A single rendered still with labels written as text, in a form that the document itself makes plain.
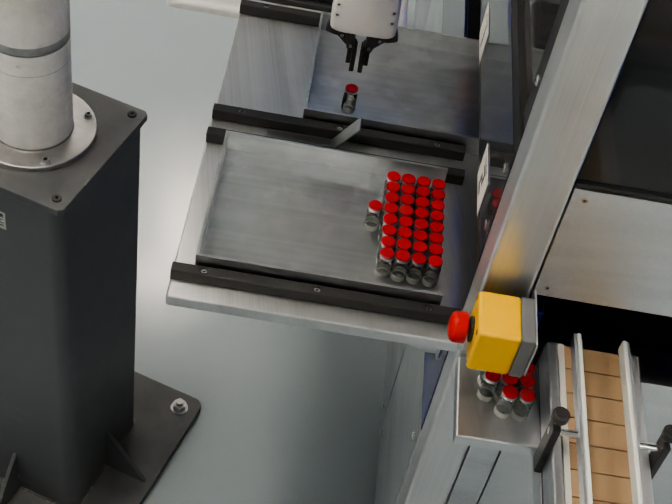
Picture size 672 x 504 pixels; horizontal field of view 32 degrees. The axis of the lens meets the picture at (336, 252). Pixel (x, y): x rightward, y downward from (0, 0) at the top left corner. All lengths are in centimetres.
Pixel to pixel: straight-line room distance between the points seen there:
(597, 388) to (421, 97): 64
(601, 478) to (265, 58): 91
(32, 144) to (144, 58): 161
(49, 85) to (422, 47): 68
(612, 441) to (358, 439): 112
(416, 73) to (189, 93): 136
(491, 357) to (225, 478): 111
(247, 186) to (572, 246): 53
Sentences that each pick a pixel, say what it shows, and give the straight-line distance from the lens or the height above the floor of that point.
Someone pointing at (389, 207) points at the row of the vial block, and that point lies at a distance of 167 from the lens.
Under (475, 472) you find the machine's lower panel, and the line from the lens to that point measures 181.
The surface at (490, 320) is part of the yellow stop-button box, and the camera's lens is 143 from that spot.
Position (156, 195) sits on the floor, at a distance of 296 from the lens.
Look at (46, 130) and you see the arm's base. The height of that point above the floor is 91.
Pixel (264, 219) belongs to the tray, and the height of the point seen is 88.
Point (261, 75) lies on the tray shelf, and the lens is 193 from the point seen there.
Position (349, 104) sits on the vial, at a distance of 187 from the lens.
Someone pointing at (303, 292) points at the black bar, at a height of 90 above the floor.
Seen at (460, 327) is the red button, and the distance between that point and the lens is 143.
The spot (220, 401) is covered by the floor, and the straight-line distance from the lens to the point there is 256.
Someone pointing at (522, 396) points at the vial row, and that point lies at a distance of 150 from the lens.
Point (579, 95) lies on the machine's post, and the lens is 128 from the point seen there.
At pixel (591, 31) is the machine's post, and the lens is 123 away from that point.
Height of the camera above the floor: 208
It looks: 46 degrees down
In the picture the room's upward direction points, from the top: 12 degrees clockwise
